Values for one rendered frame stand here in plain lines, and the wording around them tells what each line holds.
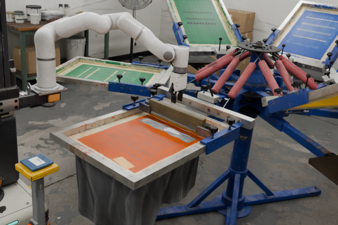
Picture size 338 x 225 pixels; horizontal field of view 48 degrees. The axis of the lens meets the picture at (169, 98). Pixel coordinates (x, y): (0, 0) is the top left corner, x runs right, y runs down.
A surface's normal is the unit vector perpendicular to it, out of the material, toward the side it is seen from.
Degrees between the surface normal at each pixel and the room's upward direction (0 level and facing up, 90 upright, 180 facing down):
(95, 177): 92
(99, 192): 92
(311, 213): 0
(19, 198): 0
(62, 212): 0
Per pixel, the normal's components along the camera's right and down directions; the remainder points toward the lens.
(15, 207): 0.08, -0.94
